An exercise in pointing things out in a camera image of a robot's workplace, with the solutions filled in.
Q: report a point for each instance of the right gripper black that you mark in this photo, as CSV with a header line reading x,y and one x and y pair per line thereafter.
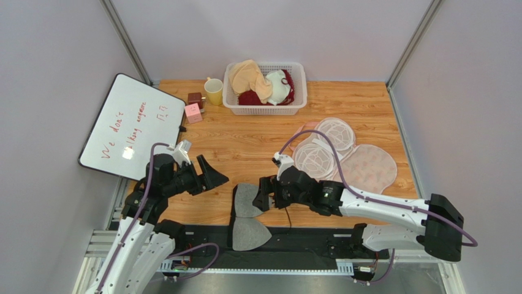
x,y
271,193

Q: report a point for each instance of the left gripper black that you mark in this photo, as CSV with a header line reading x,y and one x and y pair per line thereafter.
x,y
209,178

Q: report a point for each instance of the grey bra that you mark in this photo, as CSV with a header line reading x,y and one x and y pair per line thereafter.
x,y
247,232

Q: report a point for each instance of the floral pink laundry bag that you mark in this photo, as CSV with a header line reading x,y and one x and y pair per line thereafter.
x,y
366,167

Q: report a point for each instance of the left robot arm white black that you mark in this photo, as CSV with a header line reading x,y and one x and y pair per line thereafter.
x,y
143,241

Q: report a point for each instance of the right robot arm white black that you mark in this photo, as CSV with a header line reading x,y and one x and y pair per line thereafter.
x,y
434,225

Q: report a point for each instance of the dark red bra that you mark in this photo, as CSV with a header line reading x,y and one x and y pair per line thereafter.
x,y
251,98

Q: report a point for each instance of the white bra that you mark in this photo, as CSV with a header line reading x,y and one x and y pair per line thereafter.
x,y
280,87

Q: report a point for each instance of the beige bra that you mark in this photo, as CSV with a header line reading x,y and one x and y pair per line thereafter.
x,y
247,76

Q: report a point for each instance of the pink cube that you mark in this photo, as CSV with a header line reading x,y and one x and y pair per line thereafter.
x,y
193,113

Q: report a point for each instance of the dark red cube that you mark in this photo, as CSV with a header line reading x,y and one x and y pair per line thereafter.
x,y
196,98

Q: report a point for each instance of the white plastic basket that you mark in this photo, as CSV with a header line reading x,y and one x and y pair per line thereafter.
x,y
297,73

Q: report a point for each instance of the yellow mug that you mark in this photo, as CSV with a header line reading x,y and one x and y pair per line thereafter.
x,y
213,88

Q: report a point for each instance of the whiteboard with red writing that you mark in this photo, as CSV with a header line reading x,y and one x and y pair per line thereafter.
x,y
133,117

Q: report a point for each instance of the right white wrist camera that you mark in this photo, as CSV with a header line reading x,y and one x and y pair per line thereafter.
x,y
283,162

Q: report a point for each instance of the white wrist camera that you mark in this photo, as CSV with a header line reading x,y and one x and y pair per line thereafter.
x,y
283,162
180,152

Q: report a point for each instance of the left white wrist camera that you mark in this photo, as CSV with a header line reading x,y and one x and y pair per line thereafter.
x,y
180,152

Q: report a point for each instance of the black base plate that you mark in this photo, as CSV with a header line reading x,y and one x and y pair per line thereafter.
x,y
289,247

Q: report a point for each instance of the aluminium frame rail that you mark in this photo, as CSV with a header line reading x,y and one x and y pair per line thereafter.
x,y
416,268

